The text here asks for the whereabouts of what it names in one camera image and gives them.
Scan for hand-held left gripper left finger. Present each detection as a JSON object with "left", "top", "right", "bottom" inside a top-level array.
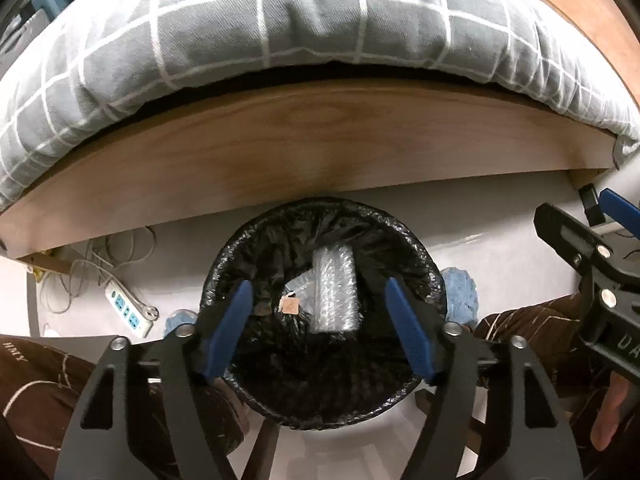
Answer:
[{"left": 55, "top": 280, "right": 256, "bottom": 480}]

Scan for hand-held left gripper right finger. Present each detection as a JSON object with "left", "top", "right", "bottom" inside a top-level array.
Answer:
[{"left": 384, "top": 276, "right": 586, "bottom": 480}]

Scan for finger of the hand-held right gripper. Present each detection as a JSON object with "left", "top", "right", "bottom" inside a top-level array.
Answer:
[
  {"left": 578, "top": 184, "right": 640, "bottom": 242},
  {"left": 534, "top": 203, "right": 621, "bottom": 311}
]

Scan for trash bin with black bag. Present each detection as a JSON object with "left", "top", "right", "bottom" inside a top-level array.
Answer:
[{"left": 199, "top": 197, "right": 448, "bottom": 431}]

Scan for clear bubble wrap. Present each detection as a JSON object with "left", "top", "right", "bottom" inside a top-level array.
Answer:
[{"left": 312, "top": 245, "right": 362, "bottom": 333}]

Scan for person's right hand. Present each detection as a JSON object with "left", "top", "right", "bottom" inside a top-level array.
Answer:
[{"left": 590, "top": 372, "right": 633, "bottom": 453}]

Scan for person's right leg brown pants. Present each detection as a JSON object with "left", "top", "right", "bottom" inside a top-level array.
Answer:
[{"left": 472, "top": 292, "right": 640, "bottom": 480}]

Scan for person's leg brown pants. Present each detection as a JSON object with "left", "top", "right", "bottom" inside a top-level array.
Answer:
[
  {"left": 0, "top": 332, "right": 251, "bottom": 480},
  {"left": 472, "top": 292, "right": 640, "bottom": 480}
]

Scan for small clear packet brown tag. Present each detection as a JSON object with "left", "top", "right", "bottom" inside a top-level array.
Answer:
[{"left": 281, "top": 272, "right": 321, "bottom": 317}]

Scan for white power strip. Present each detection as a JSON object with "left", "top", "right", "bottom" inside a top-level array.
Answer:
[{"left": 106, "top": 282, "right": 160, "bottom": 338}]

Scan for person's left leg brown pants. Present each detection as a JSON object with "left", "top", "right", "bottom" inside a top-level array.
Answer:
[{"left": 0, "top": 332, "right": 251, "bottom": 480}]

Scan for tangled white cables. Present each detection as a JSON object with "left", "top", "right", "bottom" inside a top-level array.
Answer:
[{"left": 40, "top": 227, "right": 158, "bottom": 317}]

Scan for wooden bed frame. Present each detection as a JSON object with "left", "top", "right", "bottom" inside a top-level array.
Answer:
[{"left": 0, "top": 0, "right": 640, "bottom": 277}]

